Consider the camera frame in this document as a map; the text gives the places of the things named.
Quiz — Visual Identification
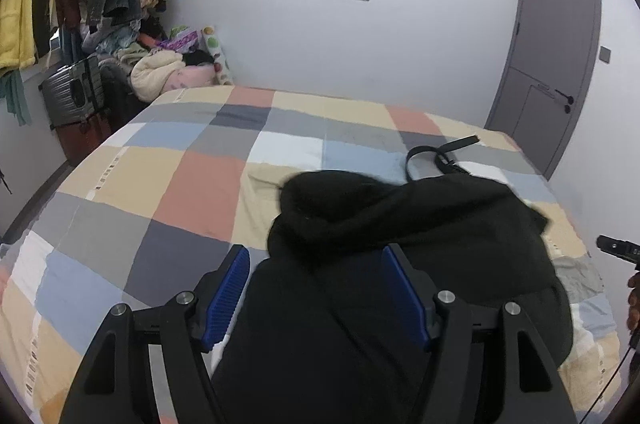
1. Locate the person's right hand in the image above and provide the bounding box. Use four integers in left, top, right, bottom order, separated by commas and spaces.
627, 271, 640, 334

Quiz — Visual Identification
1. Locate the pile of mixed clothes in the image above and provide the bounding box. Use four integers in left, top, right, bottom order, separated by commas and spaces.
82, 16, 168, 65

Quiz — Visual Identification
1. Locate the teal cloth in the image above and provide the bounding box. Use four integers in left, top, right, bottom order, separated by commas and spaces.
0, 69, 32, 127

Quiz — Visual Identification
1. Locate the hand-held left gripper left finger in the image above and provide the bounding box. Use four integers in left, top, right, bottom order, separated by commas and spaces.
60, 245, 251, 424

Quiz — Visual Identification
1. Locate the polka dot pillow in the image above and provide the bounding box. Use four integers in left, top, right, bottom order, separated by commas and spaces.
201, 26, 235, 86

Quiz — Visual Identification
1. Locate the black puffer jacket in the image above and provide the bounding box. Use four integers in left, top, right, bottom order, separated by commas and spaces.
210, 170, 573, 424

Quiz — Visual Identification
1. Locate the bed with checkered sheet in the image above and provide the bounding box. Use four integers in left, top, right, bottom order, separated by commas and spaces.
0, 85, 623, 424

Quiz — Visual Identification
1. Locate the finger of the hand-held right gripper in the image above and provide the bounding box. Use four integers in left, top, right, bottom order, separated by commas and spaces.
596, 235, 640, 260

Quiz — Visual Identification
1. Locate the purple patterned bag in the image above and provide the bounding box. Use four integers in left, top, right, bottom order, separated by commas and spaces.
167, 26, 201, 54

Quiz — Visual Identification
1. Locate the grey door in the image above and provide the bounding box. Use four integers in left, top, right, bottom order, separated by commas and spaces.
484, 0, 601, 181

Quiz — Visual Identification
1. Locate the cream fleece blanket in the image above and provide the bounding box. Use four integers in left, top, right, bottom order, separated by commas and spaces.
131, 51, 186, 102

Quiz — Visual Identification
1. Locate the black belt strap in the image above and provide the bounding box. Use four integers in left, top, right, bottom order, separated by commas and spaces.
406, 135, 481, 180

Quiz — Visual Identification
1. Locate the black cloth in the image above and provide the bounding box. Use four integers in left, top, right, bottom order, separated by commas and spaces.
182, 50, 216, 67

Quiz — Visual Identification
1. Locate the yellow fleece garment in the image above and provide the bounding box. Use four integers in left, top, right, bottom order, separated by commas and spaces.
0, 0, 40, 70

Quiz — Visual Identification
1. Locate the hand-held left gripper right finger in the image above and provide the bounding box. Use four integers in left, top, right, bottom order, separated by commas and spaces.
382, 244, 573, 424

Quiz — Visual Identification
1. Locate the black door handle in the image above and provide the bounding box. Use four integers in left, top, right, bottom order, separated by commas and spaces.
552, 89, 576, 114

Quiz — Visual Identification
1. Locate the dark red suitcase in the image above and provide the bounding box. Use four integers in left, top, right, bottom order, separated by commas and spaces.
57, 111, 113, 165

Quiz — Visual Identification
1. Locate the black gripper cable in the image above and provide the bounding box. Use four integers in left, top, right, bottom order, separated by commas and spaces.
580, 339, 638, 424

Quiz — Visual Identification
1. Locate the pink cloth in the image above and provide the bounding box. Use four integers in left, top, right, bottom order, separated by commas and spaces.
165, 66, 221, 91

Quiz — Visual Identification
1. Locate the grey suitcase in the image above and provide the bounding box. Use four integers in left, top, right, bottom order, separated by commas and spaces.
40, 56, 108, 130

